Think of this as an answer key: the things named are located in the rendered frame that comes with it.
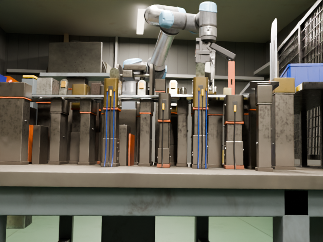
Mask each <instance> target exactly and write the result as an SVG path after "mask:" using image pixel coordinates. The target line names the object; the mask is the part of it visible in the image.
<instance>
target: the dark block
mask: <svg viewBox="0 0 323 242"><path fill-rule="evenodd" d="M155 92H156V95H158V94H159V93H166V80H165V79H155ZM159 132H160V123H159V122H158V102H156V116H155V162H154V165H157V164H158V159H157V157H158V148H159Z"/></svg>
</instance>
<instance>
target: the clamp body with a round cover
mask: <svg viewBox="0 0 323 242"><path fill-rule="evenodd" d="M90 90H91V89H90V86H88V85H86V84H72V95H90ZM71 110H73V117H72V132H71V141H70V161H69V164H78V162H79V148H80V119H81V113H80V103H72V105H71Z"/></svg>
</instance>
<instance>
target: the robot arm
mask: <svg viewBox="0 0 323 242"><path fill-rule="evenodd" d="M144 19H145V21H146V22H147V23H148V24H149V25H152V26H156V27H159V28H160V30H161V31H160V34H159V37H158V40H157V43H156V46H155V49H154V52H153V54H152V57H151V58H149V59H148V62H142V59H128V60H125V61H124V62H123V65H124V64H145V65H146V66H147V72H144V74H149V71H150V64H153V65H154V68H155V79H165V77H166V73H167V66H166V64H165V60H166V58H167V55H168V53H169V50H170V47H171V45H172V42H173V39H174V37H175V35H177V34H179V31H180V30H187V31H189V32H191V33H192V34H198V33H199V38H196V50H195V51H196V53H195V54H196V56H195V60H196V65H197V64H198V63H200V62H201V63H203V64H204V65H205V77H208V80H209V87H210V86H211V85H212V83H213V79H214V74H215V53H217V54H219V55H220V56H222V57H224V58H226V59H227V60H229V61H233V60H234V59H235V57H236V54H234V53H232V52H230V51H228V50H226V49H224V48H222V47H220V46H219V45H217V44H215V43H214V42H216V37H217V6H216V4H215V3H214V2H203V3H201V4H200V6H199V13H198V14H189V13H186V11H185V10H184V9H183V8H178V7H171V6H164V5H152V6H149V7H147V8H146V10H145V12H144ZM206 44H207V45H206ZM123 70H124V67H123ZM139 81H140V77H135V81H125V79H124V78H123V93H122V94H131V95H135V94H136V82H139Z"/></svg>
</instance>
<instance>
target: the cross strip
mask: <svg viewBox="0 0 323 242"><path fill-rule="evenodd" d="M258 85H272V91H273V90H275V89H276V88H277V87H278V86H279V82H271V81H252V82H249V83H248V84H247V85H246V87H245V88H244V89H243V90H242V92H241V93H240V95H248V94H249V93H255V89H254V88H255V87H256V86H258Z"/></svg>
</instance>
